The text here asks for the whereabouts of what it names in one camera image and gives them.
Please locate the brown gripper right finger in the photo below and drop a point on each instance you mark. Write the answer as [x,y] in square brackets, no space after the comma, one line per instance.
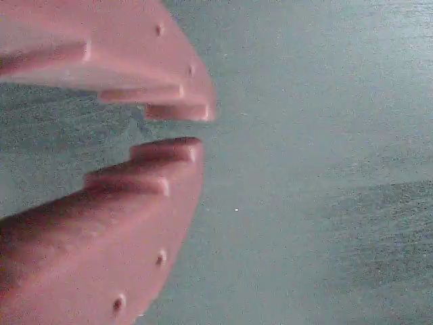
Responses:
[118,50]

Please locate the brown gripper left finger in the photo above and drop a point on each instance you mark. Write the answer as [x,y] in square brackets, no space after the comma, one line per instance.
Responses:
[101,254]

